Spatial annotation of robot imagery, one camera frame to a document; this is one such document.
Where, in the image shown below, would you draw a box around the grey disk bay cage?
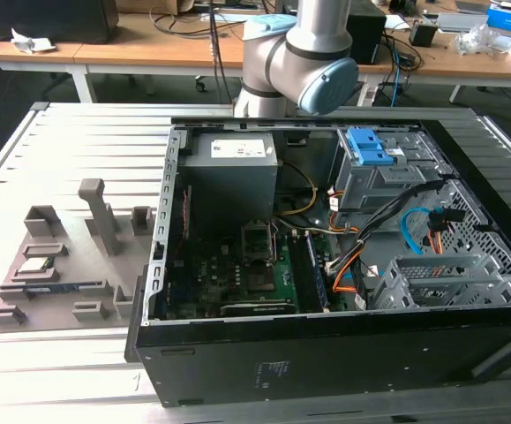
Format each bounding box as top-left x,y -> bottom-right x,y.
329,127 -> 455,213

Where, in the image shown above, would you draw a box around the blue disk carrier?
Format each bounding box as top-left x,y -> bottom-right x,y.
345,126 -> 383,152
360,148 -> 400,168

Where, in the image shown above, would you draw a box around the grey disk bay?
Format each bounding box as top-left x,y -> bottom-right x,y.
369,254 -> 511,310

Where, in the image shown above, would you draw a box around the CPU socket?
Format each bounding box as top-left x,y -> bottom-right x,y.
240,218 -> 279,266

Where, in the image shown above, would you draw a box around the grey power supply unit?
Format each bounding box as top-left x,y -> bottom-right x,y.
179,132 -> 282,222

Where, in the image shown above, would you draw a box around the green motherboard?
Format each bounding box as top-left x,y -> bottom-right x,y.
162,211 -> 340,319

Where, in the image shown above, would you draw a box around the black RAM slot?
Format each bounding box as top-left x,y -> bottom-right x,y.
288,236 -> 310,313

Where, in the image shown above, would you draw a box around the installed RAM stick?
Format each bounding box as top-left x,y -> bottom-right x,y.
304,232 -> 330,311

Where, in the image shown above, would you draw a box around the black graphics card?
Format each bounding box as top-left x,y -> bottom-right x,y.
219,298 -> 298,317

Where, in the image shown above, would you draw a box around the black open PC case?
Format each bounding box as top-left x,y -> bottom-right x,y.
124,115 -> 511,407

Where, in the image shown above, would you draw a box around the white power strip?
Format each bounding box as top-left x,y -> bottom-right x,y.
356,81 -> 378,107

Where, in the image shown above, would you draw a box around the grey-brown parts rack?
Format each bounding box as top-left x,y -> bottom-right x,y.
0,178 -> 157,335

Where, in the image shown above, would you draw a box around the wooden desk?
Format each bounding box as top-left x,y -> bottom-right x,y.
0,8 -> 511,105

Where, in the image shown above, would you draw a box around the tall black box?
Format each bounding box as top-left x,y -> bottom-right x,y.
347,4 -> 388,66

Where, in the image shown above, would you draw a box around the RAM stick blue label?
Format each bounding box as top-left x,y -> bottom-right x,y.
23,282 -> 83,295

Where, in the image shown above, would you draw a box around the silver CPU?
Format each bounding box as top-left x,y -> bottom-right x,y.
19,255 -> 56,273

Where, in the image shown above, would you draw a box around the small black box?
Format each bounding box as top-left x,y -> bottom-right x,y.
409,21 -> 440,48

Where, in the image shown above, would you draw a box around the crumpled white paper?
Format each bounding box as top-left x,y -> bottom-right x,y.
10,28 -> 57,57

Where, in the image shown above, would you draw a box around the flat grey device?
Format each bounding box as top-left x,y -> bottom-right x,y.
438,11 -> 490,33

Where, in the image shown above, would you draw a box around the large black box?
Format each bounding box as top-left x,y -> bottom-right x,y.
0,0 -> 119,45

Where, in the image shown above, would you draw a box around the clear plastic bag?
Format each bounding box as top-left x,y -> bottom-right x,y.
453,24 -> 511,57

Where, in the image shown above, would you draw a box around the yellow wire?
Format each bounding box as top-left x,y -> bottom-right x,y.
279,163 -> 319,217

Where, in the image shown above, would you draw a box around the orange flat wire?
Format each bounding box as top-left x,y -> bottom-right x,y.
332,254 -> 364,295

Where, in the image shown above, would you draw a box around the black cable bundle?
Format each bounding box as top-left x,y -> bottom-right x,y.
325,178 -> 448,275

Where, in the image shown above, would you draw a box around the light blue wire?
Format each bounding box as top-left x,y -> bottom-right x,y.
401,207 -> 432,256

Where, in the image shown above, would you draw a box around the black cable copper sleeve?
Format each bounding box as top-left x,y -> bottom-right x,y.
207,0 -> 235,105

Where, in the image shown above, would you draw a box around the orange wire black connector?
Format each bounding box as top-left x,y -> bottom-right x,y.
425,207 -> 466,255

